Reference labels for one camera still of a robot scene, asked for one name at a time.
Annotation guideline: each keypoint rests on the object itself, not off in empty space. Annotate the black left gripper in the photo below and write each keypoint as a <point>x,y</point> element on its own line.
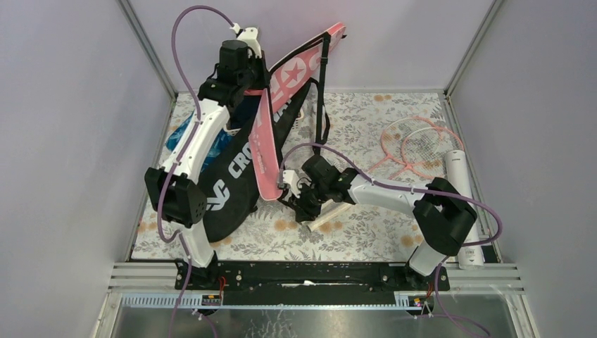
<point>260,74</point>

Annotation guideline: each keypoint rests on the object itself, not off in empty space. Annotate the blue patterned cloth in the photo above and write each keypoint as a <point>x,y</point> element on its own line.
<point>221,141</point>

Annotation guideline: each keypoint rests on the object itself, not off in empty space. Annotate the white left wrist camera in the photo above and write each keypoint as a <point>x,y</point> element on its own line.
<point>249,35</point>

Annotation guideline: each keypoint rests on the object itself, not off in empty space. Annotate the floral table mat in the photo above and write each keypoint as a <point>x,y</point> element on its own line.
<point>359,233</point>

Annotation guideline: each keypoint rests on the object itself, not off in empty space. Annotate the black Crossway racket bag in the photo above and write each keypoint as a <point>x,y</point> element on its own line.
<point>229,182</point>

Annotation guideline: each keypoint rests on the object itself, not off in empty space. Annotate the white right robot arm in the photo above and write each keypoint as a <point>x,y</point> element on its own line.
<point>444,217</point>

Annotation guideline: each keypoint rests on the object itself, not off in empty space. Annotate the pink racket white grip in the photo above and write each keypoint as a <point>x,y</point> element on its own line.
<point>425,150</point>
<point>391,141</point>

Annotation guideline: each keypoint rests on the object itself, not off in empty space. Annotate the pink racket bag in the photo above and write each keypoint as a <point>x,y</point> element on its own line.
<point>287,76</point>

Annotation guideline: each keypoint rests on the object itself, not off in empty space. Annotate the white perforated plastic basket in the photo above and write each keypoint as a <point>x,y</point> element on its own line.
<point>298,119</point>

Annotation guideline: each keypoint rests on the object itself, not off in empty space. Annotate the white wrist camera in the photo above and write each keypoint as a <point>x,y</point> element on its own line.
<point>289,180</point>
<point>249,35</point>

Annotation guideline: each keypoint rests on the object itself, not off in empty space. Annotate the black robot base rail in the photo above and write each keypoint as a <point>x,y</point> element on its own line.
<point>295,283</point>

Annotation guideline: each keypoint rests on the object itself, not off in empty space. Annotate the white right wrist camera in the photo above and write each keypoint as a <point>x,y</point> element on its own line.
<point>289,180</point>

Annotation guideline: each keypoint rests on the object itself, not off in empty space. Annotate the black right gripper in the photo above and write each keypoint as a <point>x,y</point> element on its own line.
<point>303,212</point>

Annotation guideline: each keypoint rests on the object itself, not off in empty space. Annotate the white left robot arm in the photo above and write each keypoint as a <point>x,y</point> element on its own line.
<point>174,188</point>

